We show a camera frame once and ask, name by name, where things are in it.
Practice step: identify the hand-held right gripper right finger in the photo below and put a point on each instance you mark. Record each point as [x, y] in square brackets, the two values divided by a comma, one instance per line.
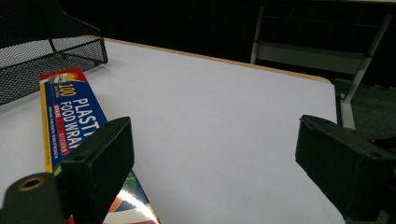
[339, 165]

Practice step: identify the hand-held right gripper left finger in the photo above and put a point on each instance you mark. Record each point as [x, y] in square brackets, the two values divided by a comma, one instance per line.
[99, 161]

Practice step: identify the blue food wrap box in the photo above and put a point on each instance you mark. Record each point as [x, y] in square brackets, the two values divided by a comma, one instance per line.
[71, 115]

